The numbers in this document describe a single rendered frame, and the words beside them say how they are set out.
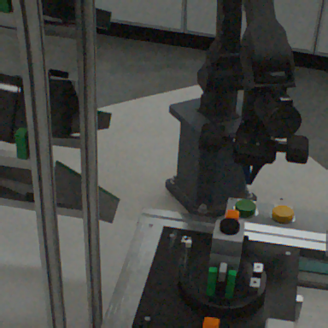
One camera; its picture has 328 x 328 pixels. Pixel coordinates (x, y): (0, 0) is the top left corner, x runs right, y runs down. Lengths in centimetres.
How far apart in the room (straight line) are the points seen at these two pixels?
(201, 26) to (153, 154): 260
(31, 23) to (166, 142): 99
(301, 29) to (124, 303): 312
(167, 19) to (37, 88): 349
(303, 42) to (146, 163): 262
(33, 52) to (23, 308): 63
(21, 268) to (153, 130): 56
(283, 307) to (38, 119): 53
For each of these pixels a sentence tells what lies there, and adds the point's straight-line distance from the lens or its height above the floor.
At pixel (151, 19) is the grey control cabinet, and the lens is 419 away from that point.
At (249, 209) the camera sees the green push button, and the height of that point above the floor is 97.
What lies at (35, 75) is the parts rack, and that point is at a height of 141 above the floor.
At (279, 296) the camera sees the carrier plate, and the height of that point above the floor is 97.
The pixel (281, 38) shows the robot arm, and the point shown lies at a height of 131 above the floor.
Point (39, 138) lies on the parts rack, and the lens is 71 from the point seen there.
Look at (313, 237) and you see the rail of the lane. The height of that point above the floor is 96.
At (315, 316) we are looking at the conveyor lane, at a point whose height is 92.
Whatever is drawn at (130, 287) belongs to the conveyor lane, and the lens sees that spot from 109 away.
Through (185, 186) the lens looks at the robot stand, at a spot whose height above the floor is 90.
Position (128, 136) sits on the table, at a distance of 163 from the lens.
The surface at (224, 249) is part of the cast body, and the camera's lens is 100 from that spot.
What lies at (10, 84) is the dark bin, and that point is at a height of 136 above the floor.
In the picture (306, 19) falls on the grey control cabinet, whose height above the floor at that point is 32.
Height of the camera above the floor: 171
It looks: 37 degrees down
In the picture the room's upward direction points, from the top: 6 degrees clockwise
